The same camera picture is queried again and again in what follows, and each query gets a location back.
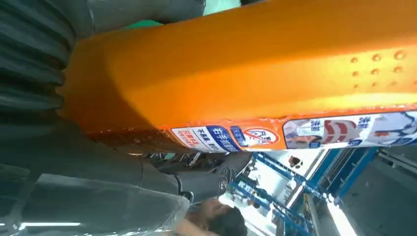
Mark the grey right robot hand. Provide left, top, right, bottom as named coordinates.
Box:
left=0, top=0, right=253, bottom=236

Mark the person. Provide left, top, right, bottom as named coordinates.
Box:
left=176, top=197, right=248, bottom=236

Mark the green table mat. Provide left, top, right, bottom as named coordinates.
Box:
left=122, top=0, right=243, bottom=30

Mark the blue metal rack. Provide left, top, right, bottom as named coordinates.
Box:
left=231, top=148, right=380, bottom=236

